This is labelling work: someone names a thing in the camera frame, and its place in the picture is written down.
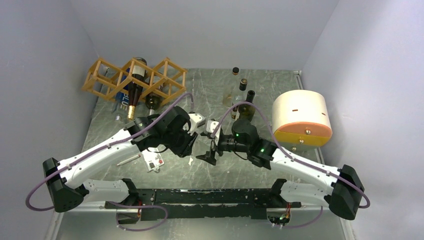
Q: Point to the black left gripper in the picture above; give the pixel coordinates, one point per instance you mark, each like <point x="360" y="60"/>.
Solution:
<point x="185" y="149"/>

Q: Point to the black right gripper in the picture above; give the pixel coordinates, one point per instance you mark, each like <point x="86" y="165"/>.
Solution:
<point x="209" y="157"/>

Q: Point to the dark bottle silver cap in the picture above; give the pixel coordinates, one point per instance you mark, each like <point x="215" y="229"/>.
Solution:
<point x="152" y="102"/>

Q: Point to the dark green wine bottle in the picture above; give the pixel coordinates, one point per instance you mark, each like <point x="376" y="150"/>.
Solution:
<point x="246" y="111"/>

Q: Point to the clear round glass bottle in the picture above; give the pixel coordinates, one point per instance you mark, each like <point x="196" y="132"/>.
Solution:
<point x="229" y="86"/>

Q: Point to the clear whisky bottle black label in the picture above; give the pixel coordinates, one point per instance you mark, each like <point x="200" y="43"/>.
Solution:
<point x="238" y="95"/>

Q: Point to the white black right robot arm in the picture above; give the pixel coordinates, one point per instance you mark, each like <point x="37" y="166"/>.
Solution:
<point x="339" y="189"/>

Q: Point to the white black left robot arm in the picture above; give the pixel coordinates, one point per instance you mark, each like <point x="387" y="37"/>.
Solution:
<point x="70" y="182"/>

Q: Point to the wooden wine rack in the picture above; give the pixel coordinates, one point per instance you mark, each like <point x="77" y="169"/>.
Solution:
<point x="166" y="79"/>

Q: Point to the red wine bottle gold cap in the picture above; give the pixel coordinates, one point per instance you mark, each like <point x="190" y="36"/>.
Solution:
<point x="135" y="90"/>

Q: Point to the blue labelled clear bottle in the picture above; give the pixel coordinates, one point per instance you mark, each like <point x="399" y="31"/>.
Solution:
<point x="120" y="108"/>

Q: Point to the clear plastic blister package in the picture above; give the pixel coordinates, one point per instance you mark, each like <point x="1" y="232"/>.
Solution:
<point x="152" y="159"/>

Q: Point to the white pink marker pen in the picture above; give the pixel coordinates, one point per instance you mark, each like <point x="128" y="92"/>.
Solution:
<point x="128" y="160"/>

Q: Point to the cream orange cylindrical drawer box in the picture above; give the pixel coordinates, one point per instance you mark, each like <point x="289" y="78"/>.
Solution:
<point x="300" y="119"/>

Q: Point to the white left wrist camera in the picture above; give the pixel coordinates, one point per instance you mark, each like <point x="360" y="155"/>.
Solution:
<point x="196" y="120"/>

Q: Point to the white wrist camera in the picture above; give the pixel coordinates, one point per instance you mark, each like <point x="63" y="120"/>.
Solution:
<point x="196" y="120"/>
<point x="211" y="126"/>

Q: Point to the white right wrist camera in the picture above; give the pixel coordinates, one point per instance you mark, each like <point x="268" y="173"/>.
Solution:
<point x="211" y="126"/>

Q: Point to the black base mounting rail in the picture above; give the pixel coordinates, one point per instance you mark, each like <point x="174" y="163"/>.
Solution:
<point x="149" y="204"/>

